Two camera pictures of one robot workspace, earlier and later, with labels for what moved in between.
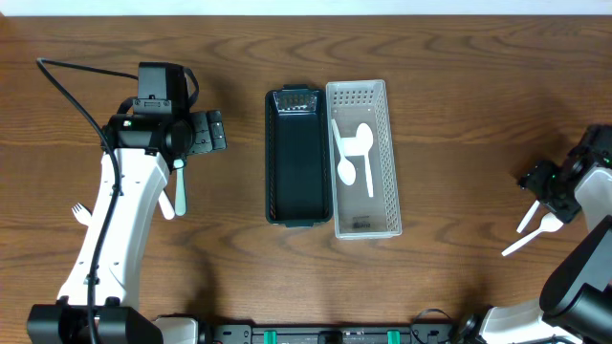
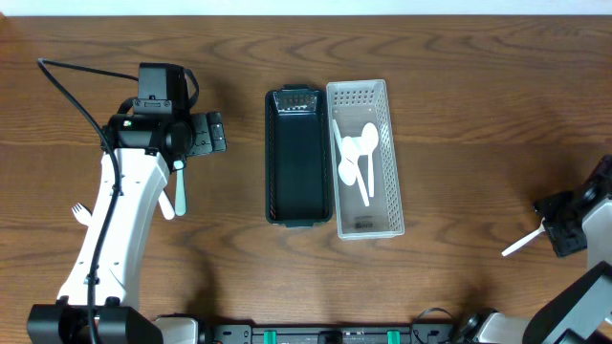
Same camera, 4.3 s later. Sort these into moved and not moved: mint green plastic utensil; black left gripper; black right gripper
Moved: black right gripper
Not moved: black left gripper; mint green plastic utensil
